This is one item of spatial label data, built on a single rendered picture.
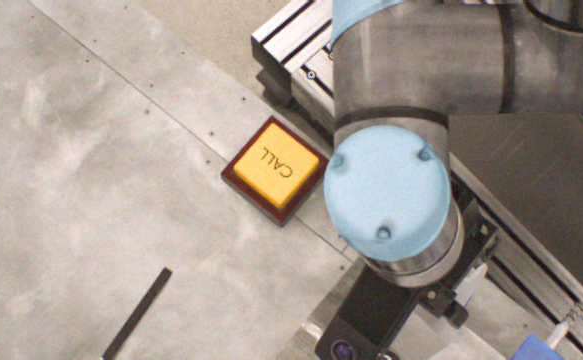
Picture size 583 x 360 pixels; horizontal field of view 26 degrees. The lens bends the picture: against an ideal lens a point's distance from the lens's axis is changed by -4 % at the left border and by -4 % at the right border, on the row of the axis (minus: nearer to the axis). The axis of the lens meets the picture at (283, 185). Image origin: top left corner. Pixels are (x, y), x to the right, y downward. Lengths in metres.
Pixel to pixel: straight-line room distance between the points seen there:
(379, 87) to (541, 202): 1.13
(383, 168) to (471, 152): 1.16
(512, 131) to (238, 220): 0.76
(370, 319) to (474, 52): 0.24
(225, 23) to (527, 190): 0.62
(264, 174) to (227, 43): 0.97
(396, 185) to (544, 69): 0.14
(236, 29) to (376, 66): 1.40
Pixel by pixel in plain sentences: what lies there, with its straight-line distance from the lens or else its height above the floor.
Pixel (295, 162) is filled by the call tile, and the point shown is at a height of 0.84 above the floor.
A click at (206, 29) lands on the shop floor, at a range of 2.21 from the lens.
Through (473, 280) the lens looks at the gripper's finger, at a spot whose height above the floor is 1.00.
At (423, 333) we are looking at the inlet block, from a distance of 1.11.
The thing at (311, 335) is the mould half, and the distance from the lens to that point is 1.16.
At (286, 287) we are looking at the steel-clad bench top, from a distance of 1.26.
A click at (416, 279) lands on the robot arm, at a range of 0.89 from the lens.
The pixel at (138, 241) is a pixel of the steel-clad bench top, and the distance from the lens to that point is 1.28.
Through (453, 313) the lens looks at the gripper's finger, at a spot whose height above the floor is 1.06.
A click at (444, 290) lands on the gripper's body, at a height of 1.07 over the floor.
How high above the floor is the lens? 2.04
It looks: 74 degrees down
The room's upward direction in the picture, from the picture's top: 3 degrees counter-clockwise
